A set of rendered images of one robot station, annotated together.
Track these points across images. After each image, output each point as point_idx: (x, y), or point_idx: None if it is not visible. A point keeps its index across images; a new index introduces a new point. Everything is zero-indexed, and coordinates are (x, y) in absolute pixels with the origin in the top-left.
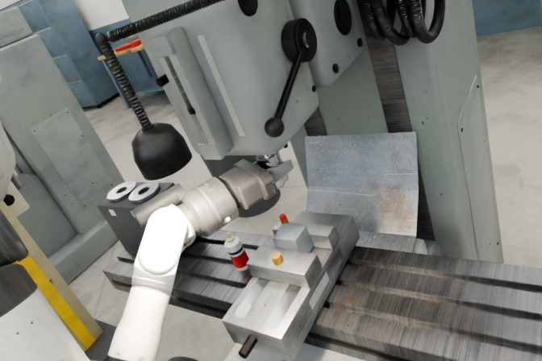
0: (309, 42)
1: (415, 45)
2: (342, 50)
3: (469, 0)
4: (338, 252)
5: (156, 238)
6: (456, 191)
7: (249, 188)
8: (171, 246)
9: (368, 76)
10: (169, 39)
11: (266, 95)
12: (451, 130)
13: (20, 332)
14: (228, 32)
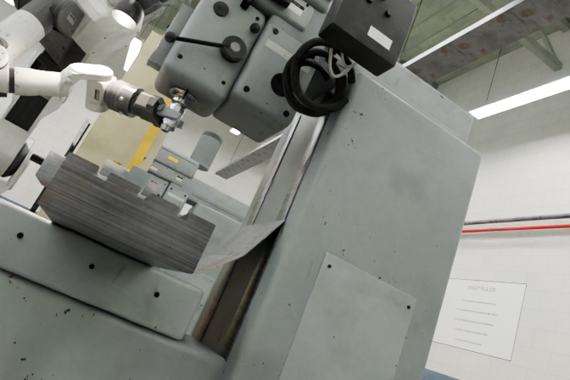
0: (233, 47)
1: (323, 146)
2: (264, 93)
3: (447, 231)
4: None
5: (90, 66)
6: (271, 295)
7: (146, 96)
8: (88, 69)
9: (294, 172)
10: (182, 5)
11: None
12: (309, 235)
13: (20, 18)
14: (198, 7)
